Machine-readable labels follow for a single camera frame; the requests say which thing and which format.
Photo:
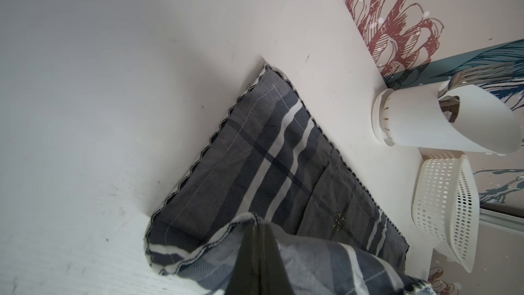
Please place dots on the white utensil holder cup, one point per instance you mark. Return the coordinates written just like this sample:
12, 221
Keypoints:
413, 117

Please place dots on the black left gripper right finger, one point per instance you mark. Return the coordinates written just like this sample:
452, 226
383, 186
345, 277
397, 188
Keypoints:
277, 281

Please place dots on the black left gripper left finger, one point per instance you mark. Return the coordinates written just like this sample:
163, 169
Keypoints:
246, 275

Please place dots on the white perforated plastic basket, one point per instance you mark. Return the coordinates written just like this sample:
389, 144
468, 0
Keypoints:
446, 208

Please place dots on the grey plaid pillowcase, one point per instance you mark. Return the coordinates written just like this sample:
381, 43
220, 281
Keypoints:
269, 163

